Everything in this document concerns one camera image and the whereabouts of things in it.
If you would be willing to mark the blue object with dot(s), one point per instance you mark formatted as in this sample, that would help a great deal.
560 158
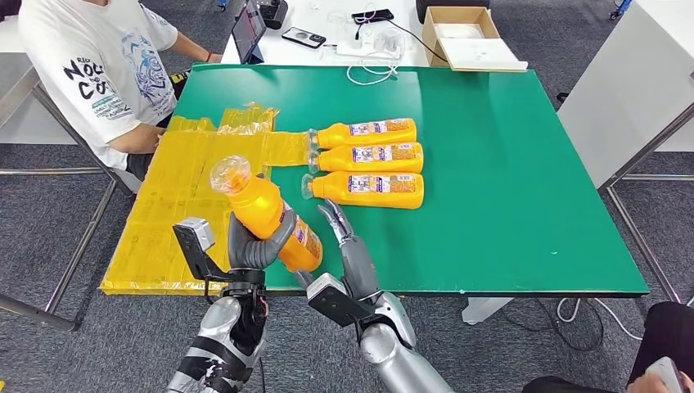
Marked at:
622 8

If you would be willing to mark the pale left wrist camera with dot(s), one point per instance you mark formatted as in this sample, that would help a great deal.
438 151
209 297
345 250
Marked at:
198 233

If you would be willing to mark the orange detergent bottle clear cap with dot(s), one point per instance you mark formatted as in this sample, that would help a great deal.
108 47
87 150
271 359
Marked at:
379 201
336 160
336 135
257 203

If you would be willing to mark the person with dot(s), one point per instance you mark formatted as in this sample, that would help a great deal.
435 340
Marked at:
667 331
97 65

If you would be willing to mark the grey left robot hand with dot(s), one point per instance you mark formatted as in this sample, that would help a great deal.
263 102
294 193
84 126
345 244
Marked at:
249 255

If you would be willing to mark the person's left forearm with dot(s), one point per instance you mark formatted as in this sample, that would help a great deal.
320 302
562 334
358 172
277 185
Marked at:
192 50

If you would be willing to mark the small black object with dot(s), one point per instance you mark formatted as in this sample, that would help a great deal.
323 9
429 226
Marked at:
563 97

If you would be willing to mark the white table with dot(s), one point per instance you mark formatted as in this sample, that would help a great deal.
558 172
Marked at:
303 57

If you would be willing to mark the black controller device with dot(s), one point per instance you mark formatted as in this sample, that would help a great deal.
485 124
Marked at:
274 13

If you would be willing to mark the white power strip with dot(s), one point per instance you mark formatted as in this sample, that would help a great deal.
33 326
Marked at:
358 50

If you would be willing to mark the white box lid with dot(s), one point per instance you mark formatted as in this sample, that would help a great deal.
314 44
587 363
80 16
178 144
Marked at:
482 54

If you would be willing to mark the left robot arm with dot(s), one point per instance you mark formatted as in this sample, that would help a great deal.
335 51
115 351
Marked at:
214 325

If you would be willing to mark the black smartphone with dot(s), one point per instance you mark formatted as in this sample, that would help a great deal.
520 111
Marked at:
303 38

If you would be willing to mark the person's hand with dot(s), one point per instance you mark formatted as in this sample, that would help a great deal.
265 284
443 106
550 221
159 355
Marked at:
640 385

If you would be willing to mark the yellow plastic sheet mat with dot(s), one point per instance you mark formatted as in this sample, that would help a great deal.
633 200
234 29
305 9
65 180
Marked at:
162 206

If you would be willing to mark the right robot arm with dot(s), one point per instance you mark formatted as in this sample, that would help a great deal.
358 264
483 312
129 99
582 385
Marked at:
396 363

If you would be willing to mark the dark tablet with stand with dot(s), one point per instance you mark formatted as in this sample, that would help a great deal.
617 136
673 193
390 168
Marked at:
248 30

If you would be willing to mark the white handheld device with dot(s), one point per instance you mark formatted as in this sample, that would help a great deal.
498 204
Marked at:
667 374

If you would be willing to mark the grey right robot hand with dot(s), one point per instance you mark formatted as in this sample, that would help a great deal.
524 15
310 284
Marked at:
358 266

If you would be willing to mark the white item in box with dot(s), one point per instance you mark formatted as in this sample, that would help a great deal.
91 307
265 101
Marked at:
461 31

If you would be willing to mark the person's right forearm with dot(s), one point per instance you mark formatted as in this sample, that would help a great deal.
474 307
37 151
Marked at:
135 140

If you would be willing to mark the white table leg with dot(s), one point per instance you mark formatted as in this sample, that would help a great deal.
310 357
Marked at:
488 310

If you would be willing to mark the white desk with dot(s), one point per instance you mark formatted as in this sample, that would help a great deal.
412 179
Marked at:
32 133

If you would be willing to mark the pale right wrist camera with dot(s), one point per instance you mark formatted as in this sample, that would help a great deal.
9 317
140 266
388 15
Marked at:
336 301

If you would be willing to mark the brown cardboard box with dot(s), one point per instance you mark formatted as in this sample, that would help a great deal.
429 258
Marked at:
431 38

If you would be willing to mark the white charger plug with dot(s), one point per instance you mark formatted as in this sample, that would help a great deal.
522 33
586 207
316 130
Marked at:
390 39

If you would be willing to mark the chrome metal frame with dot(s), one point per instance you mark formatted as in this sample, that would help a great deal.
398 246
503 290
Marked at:
661 177
32 312

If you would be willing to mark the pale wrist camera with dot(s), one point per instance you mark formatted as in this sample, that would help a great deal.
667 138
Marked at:
198 233
336 301

